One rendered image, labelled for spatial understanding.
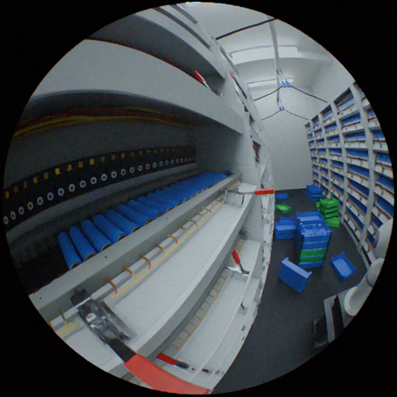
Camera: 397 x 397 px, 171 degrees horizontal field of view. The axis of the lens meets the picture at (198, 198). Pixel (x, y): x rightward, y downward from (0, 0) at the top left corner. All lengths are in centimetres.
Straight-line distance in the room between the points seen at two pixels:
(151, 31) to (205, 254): 41
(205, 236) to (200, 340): 21
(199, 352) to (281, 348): 85
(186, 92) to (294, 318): 124
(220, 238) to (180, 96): 17
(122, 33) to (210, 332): 61
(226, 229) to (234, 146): 30
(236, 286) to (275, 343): 81
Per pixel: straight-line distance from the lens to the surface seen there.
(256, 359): 107
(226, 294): 35
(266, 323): 115
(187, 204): 20
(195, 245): 16
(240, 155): 44
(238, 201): 26
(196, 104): 19
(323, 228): 153
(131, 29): 36
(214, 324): 31
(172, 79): 15
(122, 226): 17
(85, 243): 16
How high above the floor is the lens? 106
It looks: 13 degrees down
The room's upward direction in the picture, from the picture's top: 13 degrees counter-clockwise
